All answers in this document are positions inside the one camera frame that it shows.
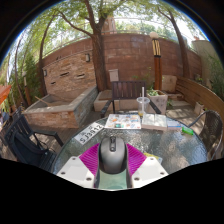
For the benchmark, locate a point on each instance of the dark wicker chair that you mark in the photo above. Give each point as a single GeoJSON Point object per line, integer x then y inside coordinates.
{"type": "Point", "coordinates": [210, 131]}

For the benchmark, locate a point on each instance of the clear plastic cup with straw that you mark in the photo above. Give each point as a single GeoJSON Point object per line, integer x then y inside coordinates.
{"type": "Point", "coordinates": [143, 105]}

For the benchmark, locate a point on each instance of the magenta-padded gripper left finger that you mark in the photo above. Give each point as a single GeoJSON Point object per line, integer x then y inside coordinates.
{"type": "Point", "coordinates": [71, 170]}

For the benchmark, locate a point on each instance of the black metal chair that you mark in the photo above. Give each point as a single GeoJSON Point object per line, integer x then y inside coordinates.
{"type": "Point", "coordinates": [25, 146]}

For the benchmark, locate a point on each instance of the grey computer mouse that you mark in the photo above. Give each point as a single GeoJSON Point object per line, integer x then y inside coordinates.
{"type": "Point", "coordinates": [113, 155]}

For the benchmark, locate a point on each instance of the green marker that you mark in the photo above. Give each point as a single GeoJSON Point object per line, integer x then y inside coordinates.
{"type": "Point", "coordinates": [187, 131]}

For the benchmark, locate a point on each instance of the wooden lamp post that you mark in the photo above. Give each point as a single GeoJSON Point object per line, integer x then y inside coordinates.
{"type": "Point", "coordinates": [157, 68]}

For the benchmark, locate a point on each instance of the curved wooden bench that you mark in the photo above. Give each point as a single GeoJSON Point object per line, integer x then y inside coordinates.
{"type": "Point", "coordinates": [200, 95]}

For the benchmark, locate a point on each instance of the dark wooden slatted chair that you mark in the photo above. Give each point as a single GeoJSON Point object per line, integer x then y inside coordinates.
{"type": "Point", "coordinates": [128, 90]}

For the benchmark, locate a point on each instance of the stone block step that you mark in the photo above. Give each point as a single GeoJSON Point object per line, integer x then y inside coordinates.
{"type": "Point", "coordinates": [103, 100]}

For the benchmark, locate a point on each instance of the thin tree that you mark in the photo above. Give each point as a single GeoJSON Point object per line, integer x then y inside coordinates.
{"type": "Point", "coordinates": [41, 66]}

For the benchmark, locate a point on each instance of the slender leaning tree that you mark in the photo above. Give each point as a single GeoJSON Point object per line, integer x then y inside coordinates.
{"type": "Point", "coordinates": [182, 53]}

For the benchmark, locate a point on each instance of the white license plate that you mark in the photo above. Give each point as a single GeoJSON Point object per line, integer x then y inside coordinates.
{"type": "Point", "coordinates": [88, 133]}

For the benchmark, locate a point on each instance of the wall lamp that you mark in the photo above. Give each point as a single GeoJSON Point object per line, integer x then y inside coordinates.
{"type": "Point", "coordinates": [45, 73]}
{"type": "Point", "coordinates": [88, 57]}

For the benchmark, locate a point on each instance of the white planter box with plants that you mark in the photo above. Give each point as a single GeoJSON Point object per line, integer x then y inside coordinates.
{"type": "Point", "coordinates": [159, 101]}

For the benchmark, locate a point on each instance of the colourful printed sheet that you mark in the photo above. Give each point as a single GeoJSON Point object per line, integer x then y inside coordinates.
{"type": "Point", "coordinates": [122, 121]}

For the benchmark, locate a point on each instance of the stone raised planter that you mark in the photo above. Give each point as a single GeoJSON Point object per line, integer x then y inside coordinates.
{"type": "Point", "coordinates": [60, 115]}

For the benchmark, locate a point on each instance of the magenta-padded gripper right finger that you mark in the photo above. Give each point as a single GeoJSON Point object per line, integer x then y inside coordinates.
{"type": "Point", "coordinates": [150, 170]}

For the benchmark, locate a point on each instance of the grey wall box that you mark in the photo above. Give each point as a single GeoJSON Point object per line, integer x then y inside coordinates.
{"type": "Point", "coordinates": [113, 75]}

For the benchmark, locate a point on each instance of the white book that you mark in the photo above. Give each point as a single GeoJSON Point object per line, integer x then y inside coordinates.
{"type": "Point", "coordinates": [154, 122]}

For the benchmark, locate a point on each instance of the large tree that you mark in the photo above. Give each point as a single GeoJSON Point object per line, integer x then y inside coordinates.
{"type": "Point", "coordinates": [99, 60]}

